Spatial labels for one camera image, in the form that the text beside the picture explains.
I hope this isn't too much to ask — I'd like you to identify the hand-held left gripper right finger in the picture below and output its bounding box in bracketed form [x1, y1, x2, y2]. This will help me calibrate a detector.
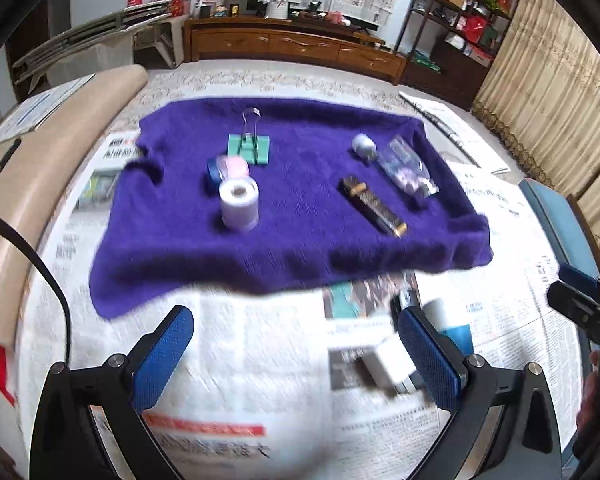
[396, 305, 563, 480]

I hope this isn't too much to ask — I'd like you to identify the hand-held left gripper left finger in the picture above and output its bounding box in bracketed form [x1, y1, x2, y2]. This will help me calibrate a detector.
[30, 305, 196, 480]

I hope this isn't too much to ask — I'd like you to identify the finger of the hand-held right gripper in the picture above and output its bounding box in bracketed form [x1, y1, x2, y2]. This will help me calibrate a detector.
[547, 281, 600, 331]
[559, 262, 600, 306]

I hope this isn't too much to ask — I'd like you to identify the white charger plug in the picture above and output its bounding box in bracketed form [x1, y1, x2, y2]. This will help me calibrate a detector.
[365, 337, 423, 396]

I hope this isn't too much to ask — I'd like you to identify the black and gold lighter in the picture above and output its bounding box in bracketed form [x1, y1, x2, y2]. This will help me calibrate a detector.
[341, 175, 408, 237]

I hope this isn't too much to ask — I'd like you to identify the white tape roll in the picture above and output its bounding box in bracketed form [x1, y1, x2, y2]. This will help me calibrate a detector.
[218, 176, 260, 232]

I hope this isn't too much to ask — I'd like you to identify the clear plastic bottle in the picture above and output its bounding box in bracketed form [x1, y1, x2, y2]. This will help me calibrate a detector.
[377, 135, 440, 197]

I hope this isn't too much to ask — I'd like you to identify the pink and blue small jar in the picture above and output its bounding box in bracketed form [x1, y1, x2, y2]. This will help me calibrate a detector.
[206, 155, 252, 186]

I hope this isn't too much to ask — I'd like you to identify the white bottle cap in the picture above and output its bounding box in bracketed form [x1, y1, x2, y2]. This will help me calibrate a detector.
[351, 132, 378, 160]

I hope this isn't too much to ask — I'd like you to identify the green binder clip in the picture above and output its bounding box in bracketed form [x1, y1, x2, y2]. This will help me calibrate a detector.
[227, 107, 272, 166]

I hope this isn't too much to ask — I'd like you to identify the person's right hand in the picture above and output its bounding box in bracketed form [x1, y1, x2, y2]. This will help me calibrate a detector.
[575, 351, 600, 441]

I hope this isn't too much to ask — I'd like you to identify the white and blue bottle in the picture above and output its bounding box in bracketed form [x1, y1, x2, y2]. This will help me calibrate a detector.
[422, 297, 476, 361]

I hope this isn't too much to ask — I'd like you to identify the black tube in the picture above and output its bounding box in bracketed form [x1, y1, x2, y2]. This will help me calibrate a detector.
[390, 290, 421, 333]

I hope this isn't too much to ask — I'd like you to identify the blue cushioned chair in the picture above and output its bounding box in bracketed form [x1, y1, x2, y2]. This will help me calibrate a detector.
[517, 177, 600, 281]

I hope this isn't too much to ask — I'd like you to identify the spread newspaper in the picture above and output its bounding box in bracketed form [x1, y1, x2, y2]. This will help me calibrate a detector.
[15, 130, 600, 480]

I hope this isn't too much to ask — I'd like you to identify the purple towel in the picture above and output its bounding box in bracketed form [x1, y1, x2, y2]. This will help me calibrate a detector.
[89, 97, 495, 320]

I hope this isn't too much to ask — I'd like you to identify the folded newspaper stack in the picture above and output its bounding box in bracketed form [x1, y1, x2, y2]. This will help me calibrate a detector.
[399, 91, 511, 176]

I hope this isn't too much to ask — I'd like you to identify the beige curtain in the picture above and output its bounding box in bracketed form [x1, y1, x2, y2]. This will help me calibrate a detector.
[472, 0, 600, 256]

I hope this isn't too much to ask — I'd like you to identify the dark wooden shelf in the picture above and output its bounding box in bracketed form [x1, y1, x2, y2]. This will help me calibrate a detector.
[392, 0, 523, 111]

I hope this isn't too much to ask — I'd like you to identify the beige curved wooden bench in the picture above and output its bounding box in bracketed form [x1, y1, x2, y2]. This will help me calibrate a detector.
[0, 65, 148, 341]

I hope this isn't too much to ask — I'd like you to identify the black pen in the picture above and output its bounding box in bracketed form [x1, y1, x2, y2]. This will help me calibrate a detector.
[0, 138, 22, 181]

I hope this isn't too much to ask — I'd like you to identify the green box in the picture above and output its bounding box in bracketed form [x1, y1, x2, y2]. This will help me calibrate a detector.
[412, 51, 443, 75]

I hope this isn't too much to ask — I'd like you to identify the red bag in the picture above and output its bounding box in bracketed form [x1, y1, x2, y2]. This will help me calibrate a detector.
[462, 14, 488, 43]

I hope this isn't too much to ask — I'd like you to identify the white paper sheet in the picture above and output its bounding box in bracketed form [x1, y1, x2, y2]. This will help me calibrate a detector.
[0, 74, 96, 150]

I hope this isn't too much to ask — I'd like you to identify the patterned tablecloth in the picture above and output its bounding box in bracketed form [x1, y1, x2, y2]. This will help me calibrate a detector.
[105, 67, 481, 121]

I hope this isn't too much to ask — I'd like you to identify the grey folded table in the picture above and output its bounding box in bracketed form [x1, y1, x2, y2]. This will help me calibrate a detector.
[11, 0, 173, 83]

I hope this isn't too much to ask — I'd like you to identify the wooden television cabinet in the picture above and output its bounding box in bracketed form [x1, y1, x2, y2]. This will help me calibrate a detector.
[182, 14, 408, 86]

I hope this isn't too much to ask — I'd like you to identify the dark door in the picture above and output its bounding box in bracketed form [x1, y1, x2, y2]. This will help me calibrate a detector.
[5, 0, 48, 76]

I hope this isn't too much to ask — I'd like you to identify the white flower pot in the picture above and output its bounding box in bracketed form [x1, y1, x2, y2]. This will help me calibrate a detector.
[264, 0, 293, 21]

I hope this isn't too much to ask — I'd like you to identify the black cable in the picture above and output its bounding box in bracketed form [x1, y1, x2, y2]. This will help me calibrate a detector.
[0, 208, 73, 368]

